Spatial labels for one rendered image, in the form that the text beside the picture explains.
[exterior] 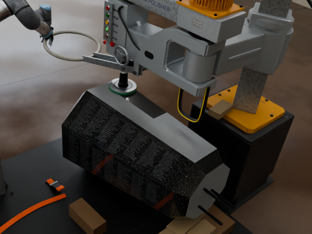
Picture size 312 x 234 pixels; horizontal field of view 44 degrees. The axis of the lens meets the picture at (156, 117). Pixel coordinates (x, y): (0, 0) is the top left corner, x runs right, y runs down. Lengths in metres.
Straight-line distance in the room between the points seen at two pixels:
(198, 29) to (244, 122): 1.00
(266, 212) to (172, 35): 1.77
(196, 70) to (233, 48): 0.29
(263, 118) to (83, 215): 1.53
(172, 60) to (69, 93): 2.13
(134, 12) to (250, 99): 1.09
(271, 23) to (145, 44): 0.84
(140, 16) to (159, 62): 0.39
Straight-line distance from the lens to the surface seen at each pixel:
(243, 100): 3.05
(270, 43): 2.76
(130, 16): 2.69
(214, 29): 2.17
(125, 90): 3.00
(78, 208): 3.02
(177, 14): 2.34
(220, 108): 2.97
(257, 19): 2.75
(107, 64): 3.04
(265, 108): 3.21
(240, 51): 2.58
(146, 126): 2.68
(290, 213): 3.55
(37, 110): 4.22
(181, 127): 2.73
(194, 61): 2.36
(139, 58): 2.68
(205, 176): 2.50
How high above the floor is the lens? 2.42
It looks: 35 degrees down
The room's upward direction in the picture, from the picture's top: 8 degrees clockwise
